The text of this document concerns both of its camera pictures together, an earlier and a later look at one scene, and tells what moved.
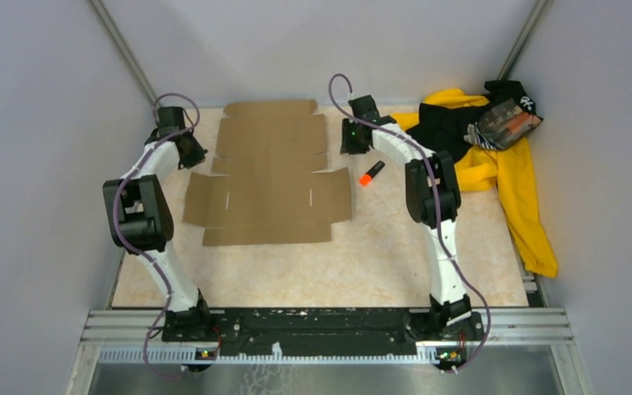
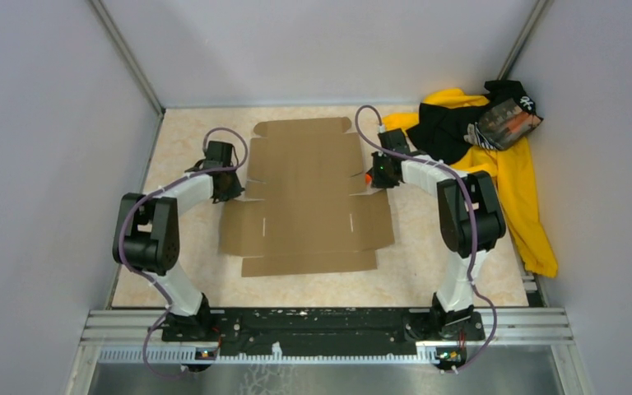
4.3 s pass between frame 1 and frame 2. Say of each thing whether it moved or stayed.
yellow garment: stayed
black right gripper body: moved
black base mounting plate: stayed
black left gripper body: moved
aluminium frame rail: stayed
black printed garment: stayed
